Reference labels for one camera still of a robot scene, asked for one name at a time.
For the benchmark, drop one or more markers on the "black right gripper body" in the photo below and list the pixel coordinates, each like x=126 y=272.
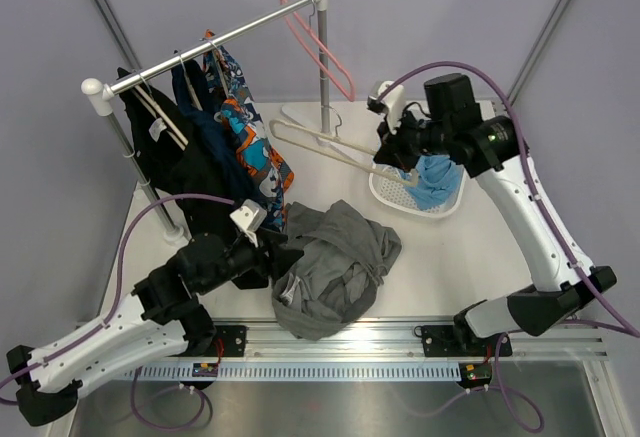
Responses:
x=415 y=138

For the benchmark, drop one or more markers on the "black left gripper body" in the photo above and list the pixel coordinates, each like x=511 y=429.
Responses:
x=260 y=261

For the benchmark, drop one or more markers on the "light blue shorts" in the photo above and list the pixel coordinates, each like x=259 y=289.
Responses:
x=439 y=179

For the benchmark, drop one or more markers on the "grey knit shorts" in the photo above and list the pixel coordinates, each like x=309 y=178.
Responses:
x=346 y=258

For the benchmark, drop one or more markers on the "pink clothes hanger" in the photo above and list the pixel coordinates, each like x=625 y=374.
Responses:
x=314 y=41

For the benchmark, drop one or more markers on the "white hanger with grey shorts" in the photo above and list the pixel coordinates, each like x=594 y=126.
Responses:
x=331 y=147

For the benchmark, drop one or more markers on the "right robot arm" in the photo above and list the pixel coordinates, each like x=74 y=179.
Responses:
x=564 y=279

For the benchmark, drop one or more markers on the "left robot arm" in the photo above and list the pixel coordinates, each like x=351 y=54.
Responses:
x=161 y=317

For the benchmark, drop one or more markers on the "patterned navy orange shorts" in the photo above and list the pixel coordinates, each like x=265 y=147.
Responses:
x=269 y=171

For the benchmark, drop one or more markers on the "wooden hanger with patterned shorts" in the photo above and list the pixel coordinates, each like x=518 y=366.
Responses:
x=215 y=72

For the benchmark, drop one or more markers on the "wooden hanger with black garment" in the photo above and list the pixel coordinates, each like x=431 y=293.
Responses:
x=161 y=124

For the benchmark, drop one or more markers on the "white perforated basket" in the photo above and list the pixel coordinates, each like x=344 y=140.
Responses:
x=395 y=195

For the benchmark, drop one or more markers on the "black garment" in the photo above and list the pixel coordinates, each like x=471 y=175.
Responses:
x=168 y=168

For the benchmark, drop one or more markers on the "navy blue garment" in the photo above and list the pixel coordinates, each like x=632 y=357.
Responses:
x=218 y=143

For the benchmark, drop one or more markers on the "silver clothes rack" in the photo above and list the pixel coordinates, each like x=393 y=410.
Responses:
x=100 y=96

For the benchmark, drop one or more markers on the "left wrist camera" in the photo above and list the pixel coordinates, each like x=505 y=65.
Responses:
x=248 y=218

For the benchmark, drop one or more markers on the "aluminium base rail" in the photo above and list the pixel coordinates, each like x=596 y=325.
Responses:
x=398 y=340

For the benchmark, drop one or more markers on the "white slotted cable duct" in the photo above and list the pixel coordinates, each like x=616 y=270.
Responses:
x=301 y=372

